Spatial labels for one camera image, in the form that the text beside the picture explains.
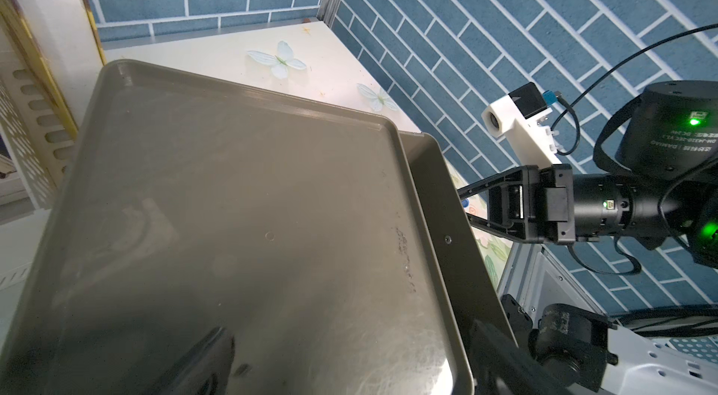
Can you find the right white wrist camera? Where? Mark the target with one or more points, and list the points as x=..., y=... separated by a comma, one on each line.
x=519, y=118

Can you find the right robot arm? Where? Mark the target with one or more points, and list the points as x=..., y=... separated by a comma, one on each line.
x=656, y=180

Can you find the olive drawer cabinet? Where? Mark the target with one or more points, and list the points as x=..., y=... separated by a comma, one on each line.
x=193, y=203

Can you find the olive top drawer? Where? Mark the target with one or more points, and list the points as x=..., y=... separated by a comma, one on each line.
x=463, y=272

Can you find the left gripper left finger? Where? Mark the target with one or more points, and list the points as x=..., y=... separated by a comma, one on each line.
x=204, y=369

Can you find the white file organizer rack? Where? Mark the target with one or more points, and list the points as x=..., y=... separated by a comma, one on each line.
x=35, y=147

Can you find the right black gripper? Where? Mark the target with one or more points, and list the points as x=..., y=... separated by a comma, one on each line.
x=550, y=205

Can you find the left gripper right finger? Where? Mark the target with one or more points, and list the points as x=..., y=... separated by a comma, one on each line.
x=500, y=367

